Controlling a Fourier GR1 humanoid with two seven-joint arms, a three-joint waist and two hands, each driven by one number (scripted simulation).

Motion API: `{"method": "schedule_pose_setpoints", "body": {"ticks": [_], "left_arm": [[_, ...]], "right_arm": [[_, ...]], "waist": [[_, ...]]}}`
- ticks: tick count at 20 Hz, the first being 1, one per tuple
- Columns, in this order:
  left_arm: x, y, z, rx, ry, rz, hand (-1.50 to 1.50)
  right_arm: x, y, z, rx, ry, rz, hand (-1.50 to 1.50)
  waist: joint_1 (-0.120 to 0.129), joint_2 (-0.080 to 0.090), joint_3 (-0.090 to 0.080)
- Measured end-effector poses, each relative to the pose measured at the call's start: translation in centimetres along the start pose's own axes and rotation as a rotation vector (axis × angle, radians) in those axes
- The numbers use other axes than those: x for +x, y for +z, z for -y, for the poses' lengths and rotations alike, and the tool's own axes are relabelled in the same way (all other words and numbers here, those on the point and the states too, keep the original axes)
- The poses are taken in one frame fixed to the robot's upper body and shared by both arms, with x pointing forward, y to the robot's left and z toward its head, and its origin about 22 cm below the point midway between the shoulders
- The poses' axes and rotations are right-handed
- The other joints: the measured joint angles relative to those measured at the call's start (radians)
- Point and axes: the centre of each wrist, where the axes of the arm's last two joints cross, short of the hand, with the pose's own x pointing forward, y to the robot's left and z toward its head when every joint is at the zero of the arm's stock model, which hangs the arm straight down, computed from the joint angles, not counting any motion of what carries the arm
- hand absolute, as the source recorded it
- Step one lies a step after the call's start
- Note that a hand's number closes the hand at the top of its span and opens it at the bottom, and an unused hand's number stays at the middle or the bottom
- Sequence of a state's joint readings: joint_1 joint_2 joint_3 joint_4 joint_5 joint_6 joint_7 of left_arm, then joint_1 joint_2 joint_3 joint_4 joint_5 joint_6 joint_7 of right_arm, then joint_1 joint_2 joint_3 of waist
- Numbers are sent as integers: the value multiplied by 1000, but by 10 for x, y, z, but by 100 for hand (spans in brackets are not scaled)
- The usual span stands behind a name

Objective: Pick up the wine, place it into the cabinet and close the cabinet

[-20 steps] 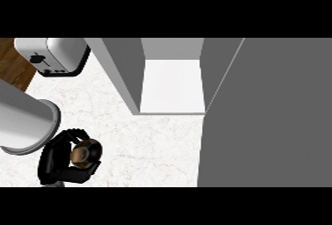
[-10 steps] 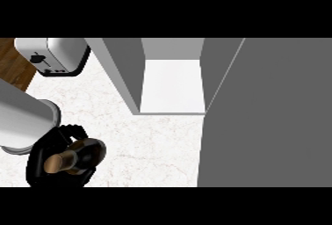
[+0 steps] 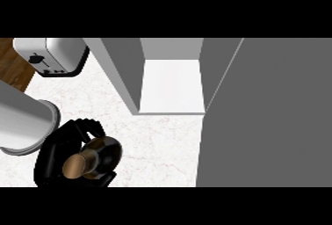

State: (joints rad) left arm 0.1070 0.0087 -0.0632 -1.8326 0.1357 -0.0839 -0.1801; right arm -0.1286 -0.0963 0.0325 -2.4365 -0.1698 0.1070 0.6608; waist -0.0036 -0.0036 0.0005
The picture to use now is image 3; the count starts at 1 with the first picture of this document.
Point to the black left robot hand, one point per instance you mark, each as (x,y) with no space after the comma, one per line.
(52,164)

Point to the dark wine bottle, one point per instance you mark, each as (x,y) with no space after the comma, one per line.
(105,152)

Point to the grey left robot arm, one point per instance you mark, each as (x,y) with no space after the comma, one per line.
(21,123)

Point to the grey open cabinet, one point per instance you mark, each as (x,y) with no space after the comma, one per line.
(170,85)

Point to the silver toaster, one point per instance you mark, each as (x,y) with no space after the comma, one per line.
(61,54)

